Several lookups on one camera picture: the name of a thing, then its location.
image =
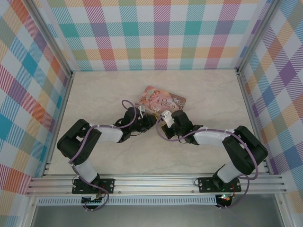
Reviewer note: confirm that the pink storybook-shaped box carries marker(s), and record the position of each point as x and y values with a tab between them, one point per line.
161	99

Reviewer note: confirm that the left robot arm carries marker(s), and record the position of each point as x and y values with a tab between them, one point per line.
80	142

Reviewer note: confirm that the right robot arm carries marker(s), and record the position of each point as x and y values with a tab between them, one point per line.
241	151

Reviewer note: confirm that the small circuit board with LED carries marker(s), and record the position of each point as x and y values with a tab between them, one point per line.
225	198

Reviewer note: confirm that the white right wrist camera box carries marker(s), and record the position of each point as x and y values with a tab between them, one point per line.
167	118

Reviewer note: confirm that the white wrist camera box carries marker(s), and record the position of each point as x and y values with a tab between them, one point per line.
167	118
142	110

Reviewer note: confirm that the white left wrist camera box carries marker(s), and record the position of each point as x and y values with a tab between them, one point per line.
142	110

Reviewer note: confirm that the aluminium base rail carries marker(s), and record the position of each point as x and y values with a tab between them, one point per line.
154	184

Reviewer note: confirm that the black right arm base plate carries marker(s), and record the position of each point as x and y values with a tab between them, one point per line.
204	185

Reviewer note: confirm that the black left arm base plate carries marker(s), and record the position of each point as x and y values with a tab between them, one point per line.
109	185

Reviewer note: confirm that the aluminium side rail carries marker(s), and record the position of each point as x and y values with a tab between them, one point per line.
59	125
253	123

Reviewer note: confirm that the aluminium frame post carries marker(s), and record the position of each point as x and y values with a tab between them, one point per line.
256	35
50	39

